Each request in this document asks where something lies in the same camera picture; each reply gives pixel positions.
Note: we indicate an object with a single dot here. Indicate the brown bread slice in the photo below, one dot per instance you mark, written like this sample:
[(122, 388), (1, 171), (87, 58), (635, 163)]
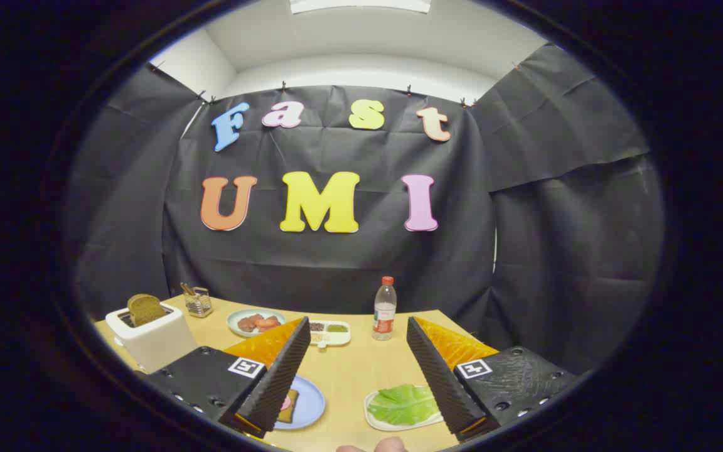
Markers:
[(145, 309)]

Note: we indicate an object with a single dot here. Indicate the white square plate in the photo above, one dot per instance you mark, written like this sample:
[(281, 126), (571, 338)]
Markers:
[(393, 428)]

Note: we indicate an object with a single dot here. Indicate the toast slice with pink topping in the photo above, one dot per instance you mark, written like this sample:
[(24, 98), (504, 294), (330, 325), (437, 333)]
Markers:
[(289, 409)]

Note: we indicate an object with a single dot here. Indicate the clear red-capped water bottle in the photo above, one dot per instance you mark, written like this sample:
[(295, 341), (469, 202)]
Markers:
[(385, 314)]

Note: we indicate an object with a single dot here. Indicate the black backdrop cloth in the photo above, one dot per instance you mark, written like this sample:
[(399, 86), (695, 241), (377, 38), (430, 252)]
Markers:
[(336, 270)]

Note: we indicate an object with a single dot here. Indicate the ceiling light panel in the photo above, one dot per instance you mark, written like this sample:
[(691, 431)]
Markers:
[(361, 5)]

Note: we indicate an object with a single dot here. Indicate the white toaster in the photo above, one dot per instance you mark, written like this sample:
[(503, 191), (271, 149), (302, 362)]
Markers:
[(154, 342)]

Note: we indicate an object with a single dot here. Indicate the white divided condiment tray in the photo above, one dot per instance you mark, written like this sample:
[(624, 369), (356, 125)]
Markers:
[(336, 339)]

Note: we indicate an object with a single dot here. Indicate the light blue plate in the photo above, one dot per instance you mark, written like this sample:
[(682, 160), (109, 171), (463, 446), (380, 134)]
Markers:
[(311, 402)]

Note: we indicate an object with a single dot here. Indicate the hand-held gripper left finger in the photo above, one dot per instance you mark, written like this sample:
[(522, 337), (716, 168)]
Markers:
[(277, 376)]

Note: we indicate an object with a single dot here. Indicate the pale green food plate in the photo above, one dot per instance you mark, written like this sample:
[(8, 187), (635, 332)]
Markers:
[(236, 331)]

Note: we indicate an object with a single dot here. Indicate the brown meat pieces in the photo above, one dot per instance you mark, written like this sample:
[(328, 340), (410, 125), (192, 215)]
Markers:
[(247, 324)]

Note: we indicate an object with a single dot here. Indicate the green lettuce leaf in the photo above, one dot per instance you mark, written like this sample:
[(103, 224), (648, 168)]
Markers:
[(402, 405)]

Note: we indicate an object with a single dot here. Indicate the red tomato slices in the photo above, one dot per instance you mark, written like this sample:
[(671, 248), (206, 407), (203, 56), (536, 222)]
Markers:
[(267, 322)]

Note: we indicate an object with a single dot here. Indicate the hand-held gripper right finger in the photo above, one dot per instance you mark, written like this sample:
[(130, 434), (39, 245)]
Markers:
[(440, 376)]

